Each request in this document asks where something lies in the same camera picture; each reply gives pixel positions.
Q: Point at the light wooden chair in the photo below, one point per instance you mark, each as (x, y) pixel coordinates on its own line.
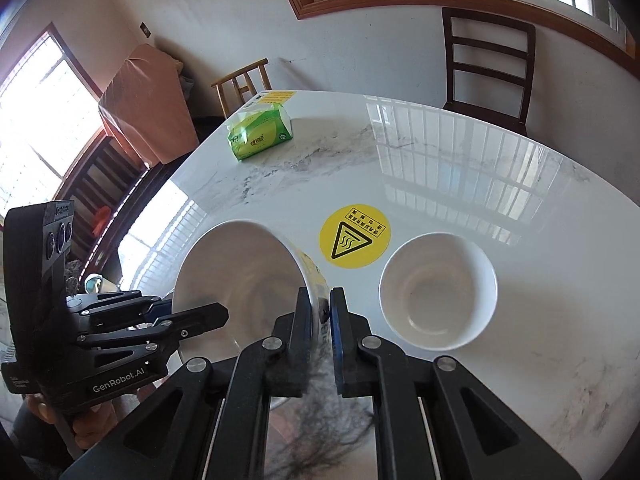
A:
(240, 71)

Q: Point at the side window brown frame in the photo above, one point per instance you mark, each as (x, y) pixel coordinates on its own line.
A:
(40, 110)

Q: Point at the white bowl blue print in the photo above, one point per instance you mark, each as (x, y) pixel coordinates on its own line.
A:
(235, 280)

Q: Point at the orange cloth covered furniture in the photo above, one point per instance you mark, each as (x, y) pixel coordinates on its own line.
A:
(145, 105)

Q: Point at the round yellow warning sticker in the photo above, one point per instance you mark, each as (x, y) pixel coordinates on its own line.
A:
(355, 240)

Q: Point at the wooden bench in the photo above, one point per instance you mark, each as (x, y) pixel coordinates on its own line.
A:
(95, 180)

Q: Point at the person's left hand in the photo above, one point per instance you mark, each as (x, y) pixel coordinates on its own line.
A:
(87, 430)

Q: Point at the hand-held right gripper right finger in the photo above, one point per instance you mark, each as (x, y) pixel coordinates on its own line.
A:
(336, 330)

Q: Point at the small orange item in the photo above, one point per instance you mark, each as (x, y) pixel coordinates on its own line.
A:
(101, 220)

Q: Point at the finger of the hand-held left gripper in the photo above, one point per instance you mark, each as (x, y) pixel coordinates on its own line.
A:
(195, 317)
(125, 302)

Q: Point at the green tissue pack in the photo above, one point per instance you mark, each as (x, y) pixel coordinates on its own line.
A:
(260, 135)

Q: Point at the dark wooden chair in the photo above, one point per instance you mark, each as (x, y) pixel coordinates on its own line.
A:
(487, 19)

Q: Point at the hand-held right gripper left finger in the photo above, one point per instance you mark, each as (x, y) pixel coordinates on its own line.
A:
(300, 350)

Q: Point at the white bowl orange stripe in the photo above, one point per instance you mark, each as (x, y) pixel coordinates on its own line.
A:
(437, 295)

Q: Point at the dark wall switch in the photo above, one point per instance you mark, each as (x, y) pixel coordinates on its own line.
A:
(145, 29)

